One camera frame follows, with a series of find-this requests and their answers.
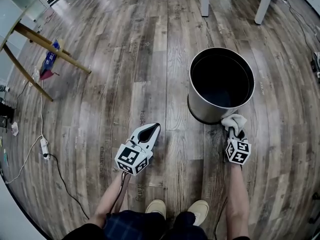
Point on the metal trash bin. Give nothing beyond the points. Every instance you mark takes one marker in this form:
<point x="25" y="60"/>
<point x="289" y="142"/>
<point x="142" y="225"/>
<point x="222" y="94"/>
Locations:
<point x="207" y="109"/>

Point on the dark red cloth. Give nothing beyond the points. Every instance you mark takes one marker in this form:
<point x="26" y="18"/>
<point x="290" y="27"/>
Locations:
<point x="47" y="75"/>

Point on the person's right beige shoe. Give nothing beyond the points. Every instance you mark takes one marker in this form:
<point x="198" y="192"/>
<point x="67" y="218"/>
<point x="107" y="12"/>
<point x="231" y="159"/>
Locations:
<point x="200" y="210"/>

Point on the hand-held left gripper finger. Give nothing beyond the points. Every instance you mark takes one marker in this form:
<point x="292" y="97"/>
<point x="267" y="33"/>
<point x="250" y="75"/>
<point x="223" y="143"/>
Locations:
<point x="137" y="134"/>
<point x="153" y="140"/>

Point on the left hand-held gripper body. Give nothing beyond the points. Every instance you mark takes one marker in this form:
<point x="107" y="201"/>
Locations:
<point x="132" y="159"/>

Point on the teal paper packet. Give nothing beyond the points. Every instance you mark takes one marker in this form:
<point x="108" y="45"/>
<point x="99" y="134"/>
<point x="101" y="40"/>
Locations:
<point x="5" y="157"/>

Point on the person's dark plaid trousers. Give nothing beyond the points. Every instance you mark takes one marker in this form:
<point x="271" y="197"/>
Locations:
<point x="137" y="226"/>

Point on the white crumpled plastic bag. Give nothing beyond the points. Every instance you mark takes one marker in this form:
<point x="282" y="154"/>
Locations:
<point x="15" y="129"/>

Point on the person's black shirt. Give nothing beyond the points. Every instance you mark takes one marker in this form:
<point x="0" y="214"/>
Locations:
<point x="82" y="234"/>

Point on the person's left forearm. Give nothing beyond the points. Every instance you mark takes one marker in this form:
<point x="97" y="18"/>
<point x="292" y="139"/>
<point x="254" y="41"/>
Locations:
<point x="110" y="199"/>

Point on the person's beige shoe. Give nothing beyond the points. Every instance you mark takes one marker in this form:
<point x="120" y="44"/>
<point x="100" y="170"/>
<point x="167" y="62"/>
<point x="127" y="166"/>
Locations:
<point x="156" y="207"/>
<point x="200" y="210"/>

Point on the person's left beige shoe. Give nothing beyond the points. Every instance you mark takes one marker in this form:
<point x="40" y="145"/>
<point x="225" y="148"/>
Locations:
<point x="156" y="207"/>

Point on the round yellow wooden table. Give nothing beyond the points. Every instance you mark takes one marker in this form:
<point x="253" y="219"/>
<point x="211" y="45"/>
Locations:
<point x="35" y="37"/>

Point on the blue plastic packet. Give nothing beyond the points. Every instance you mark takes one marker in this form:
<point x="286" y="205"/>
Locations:
<point x="50" y="57"/>

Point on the white power strip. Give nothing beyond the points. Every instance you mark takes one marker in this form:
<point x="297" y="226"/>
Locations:
<point x="45" y="147"/>

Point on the white cloth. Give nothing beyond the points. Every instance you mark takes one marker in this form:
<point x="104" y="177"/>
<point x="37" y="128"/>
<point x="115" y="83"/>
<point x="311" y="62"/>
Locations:
<point x="235" y="121"/>

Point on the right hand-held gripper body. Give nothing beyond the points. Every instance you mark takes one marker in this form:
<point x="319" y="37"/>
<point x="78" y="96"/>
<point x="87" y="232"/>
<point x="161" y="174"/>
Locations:
<point x="238" y="151"/>

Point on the person's right forearm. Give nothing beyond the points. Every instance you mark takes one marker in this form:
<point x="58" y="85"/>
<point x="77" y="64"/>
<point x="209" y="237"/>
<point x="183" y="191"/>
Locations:
<point x="237" y="199"/>

